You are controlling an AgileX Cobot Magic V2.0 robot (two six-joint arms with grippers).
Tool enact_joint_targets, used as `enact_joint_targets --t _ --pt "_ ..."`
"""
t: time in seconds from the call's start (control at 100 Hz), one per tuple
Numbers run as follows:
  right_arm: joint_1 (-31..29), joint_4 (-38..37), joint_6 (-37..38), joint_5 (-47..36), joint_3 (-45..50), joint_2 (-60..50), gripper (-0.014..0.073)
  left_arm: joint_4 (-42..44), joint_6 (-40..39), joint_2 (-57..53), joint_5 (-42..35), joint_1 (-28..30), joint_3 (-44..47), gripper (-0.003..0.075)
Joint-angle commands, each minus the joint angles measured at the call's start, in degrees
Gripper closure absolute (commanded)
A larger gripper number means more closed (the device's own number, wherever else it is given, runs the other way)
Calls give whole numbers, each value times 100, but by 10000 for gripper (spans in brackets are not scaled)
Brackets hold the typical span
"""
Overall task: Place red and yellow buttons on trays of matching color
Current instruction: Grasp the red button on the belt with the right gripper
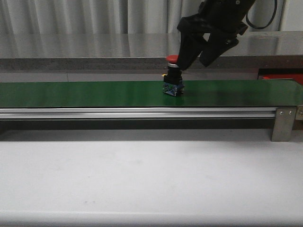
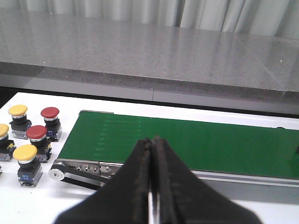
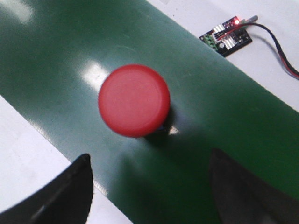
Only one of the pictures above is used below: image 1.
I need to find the aluminium conveyor frame rail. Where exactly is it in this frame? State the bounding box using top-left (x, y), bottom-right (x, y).
top-left (0, 107), bottom-right (276, 121)

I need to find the red mushroom push button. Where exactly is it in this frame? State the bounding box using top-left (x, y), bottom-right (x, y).
top-left (163, 55), bottom-right (185, 97)

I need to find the green conveyor belt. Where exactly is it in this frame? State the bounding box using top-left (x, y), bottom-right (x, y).
top-left (0, 80), bottom-right (303, 108)

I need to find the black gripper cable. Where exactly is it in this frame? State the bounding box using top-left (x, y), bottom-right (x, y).
top-left (246, 0), bottom-right (278, 30)

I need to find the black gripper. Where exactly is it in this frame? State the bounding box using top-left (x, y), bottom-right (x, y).
top-left (177, 0), bottom-right (255, 70)

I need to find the red plastic bin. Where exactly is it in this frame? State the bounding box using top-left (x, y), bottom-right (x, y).
top-left (261, 74), bottom-right (303, 85)

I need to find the grey stone counter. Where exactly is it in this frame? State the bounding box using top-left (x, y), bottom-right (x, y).
top-left (0, 31), bottom-right (303, 82)

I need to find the grey pleated curtain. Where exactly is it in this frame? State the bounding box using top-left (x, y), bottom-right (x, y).
top-left (0, 0), bottom-right (283, 35)

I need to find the steel conveyor support bracket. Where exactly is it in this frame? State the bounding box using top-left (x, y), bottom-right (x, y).
top-left (271, 107), bottom-right (296, 142)

